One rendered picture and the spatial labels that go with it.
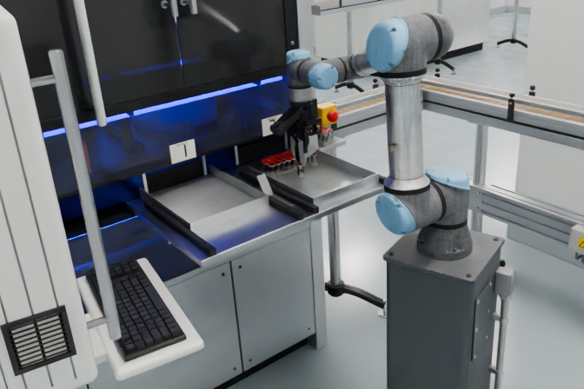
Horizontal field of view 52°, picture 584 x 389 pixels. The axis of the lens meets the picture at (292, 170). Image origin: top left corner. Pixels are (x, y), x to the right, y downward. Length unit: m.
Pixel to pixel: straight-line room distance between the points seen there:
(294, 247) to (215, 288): 0.34
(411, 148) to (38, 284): 0.87
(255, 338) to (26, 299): 1.27
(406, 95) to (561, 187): 1.85
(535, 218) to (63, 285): 1.88
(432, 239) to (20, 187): 1.04
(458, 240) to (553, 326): 1.26
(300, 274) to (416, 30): 1.22
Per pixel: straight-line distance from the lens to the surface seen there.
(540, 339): 2.78
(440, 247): 1.67
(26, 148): 1.13
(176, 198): 1.91
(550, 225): 2.57
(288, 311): 2.41
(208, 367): 2.30
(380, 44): 1.43
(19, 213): 1.17
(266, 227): 1.68
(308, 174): 1.98
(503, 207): 2.67
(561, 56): 3.05
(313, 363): 2.56
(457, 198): 1.62
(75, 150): 1.15
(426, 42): 1.45
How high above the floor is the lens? 1.66
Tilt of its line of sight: 22 degrees down
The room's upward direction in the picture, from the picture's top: 4 degrees counter-clockwise
